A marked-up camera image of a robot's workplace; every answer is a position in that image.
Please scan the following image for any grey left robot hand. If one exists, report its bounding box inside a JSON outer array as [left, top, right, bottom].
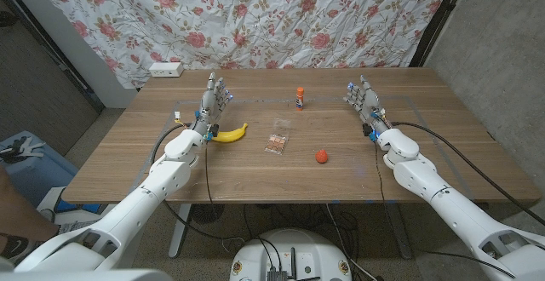
[[191, 72, 234, 141]]

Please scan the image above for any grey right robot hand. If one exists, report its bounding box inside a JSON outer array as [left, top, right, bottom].
[[343, 74, 393, 138]]

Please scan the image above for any clear snack packet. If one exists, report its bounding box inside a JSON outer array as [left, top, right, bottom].
[[264, 118, 292, 156]]

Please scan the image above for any yellow banana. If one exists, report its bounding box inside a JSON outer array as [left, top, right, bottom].
[[211, 123, 249, 144]]

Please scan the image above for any white power strip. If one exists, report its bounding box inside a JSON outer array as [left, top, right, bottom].
[[148, 61, 185, 78]]

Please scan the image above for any floral backdrop cloth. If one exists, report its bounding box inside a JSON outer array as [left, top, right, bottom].
[[25, 0, 456, 89]]

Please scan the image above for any black round floor fan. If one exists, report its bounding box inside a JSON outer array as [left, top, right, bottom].
[[189, 204, 226, 226]]

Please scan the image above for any black backdrop stand pole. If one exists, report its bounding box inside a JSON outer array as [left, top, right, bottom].
[[409, 0, 472, 68]]

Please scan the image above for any white table leg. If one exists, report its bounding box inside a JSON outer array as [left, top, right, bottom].
[[168, 203, 192, 259]]

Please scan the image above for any grey table leg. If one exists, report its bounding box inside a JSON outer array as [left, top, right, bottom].
[[385, 204, 414, 260]]

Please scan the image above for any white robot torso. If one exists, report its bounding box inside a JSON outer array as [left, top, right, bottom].
[[229, 228, 353, 281]]

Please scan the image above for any blue storage bin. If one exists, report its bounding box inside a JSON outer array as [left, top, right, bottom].
[[0, 130, 80, 208]]

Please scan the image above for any white floor box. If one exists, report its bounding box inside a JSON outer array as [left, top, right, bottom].
[[36, 186, 112, 227]]

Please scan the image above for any white and black tool bundle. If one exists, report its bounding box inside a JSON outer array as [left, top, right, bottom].
[[0, 135, 47, 163]]

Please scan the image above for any person's bare leg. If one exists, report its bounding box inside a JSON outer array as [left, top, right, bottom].
[[0, 165, 60, 242]]

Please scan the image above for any dark sneaker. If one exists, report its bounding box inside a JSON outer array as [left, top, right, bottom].
[[0, 232, 33, 267]]

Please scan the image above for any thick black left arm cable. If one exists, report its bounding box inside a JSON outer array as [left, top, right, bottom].
[[151, 123, 191, 165]]

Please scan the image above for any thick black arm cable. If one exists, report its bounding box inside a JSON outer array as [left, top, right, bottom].
[[151, 123, 191, 165], [390, 121, 545, 227]]

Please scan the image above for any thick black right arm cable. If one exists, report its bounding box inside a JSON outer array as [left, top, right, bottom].
[[390, 121, 545, 227]]

